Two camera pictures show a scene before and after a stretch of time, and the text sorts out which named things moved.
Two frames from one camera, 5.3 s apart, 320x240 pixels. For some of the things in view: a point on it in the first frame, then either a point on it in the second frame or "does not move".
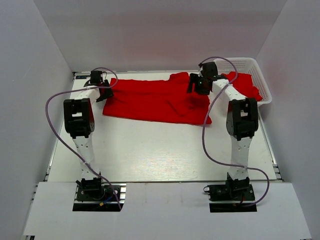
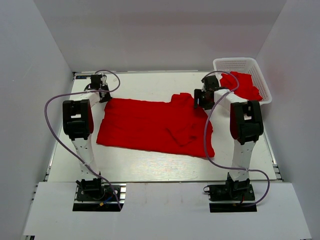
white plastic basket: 247,65 does not move
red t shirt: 164,99 -> 178,126
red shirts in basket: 244,83 does not move
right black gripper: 194,78 -> 198,94
